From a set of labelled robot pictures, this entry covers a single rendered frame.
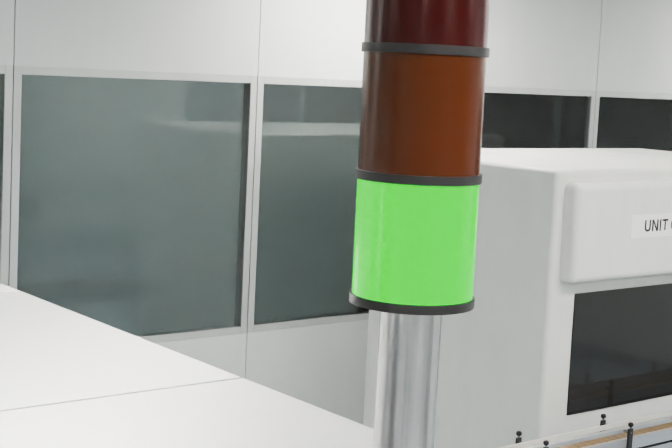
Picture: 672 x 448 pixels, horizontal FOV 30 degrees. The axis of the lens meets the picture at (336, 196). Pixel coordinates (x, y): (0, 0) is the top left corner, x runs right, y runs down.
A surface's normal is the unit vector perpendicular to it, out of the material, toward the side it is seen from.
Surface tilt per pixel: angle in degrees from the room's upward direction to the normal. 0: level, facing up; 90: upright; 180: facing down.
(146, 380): 0
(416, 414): 90
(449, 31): 90
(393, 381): 90
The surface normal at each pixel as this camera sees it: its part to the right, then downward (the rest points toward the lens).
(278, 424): 0.05, -0.99
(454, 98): 0.42, 0.11
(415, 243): -0.04, 0.10
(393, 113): -0.48, 0.07
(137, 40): 0.62, 0.11
